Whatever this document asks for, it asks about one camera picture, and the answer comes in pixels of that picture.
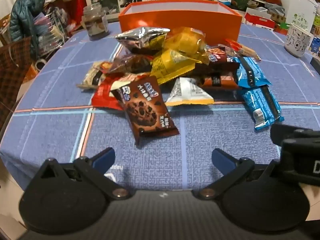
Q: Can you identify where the clear dark brownie packet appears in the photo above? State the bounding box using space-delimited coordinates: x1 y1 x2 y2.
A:
107 54 154 74

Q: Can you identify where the dark green bag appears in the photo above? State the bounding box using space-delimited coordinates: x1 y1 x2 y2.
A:
232 0 249 10

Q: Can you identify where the red snack packet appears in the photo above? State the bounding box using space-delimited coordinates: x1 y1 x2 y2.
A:
91 74 150 110

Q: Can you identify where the tape roll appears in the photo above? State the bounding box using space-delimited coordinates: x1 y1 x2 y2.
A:
34 59 47 71

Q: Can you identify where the white printed mug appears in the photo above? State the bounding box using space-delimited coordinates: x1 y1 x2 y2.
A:
284 23 314 58

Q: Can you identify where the orange cardboard box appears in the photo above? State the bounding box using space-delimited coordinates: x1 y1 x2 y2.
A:
118 0 242 47

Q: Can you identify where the white yellow triangular packet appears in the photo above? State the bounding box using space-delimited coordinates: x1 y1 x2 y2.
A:
165 77 215 106

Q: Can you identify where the brown checked bag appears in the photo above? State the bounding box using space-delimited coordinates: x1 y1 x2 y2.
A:
0 36 35 130

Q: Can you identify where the clear glass jar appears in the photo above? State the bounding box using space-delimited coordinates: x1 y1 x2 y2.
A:
81 4 110 40

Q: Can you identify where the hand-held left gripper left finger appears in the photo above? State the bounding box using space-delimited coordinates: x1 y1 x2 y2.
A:
25 147 130 201

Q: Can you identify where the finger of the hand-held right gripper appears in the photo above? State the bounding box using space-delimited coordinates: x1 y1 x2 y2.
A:
271 123 320 147

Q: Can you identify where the red paper bag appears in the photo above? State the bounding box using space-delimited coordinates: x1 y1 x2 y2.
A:
66 0 87 28

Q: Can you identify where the red white carton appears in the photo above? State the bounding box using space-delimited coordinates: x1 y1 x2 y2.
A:
244 7 275 32

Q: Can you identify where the teal puffer jacket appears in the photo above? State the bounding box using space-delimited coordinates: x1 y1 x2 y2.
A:
9 0 46 43

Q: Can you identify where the brown chocolate cookie packet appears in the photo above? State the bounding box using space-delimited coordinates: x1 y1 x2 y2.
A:
111 76 180 145

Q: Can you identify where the silver snack bag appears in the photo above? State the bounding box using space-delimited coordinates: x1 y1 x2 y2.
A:
115 26 171 55

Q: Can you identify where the black box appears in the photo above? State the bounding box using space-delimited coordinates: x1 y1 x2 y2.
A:
310 56 320 73

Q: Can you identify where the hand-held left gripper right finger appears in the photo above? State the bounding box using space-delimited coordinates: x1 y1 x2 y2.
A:
192 148 296 201

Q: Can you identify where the yellow snack packet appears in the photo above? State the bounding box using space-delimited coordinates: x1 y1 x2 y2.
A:
150 49 195 84

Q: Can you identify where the metal wire rack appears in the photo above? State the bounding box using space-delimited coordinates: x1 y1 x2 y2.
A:
35 5 69 53

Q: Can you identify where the beige snack packet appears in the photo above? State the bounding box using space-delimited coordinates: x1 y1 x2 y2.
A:
76 61 113 90

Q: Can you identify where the blue cookie packet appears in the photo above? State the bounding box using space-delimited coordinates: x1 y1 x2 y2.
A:
231 56 272 88
240 85 285 131

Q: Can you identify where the red biscuit stick packet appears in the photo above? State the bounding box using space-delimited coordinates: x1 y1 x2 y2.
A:
225 39 262 62

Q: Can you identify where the white appliance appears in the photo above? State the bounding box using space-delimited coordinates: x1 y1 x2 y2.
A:
271 0 318 33

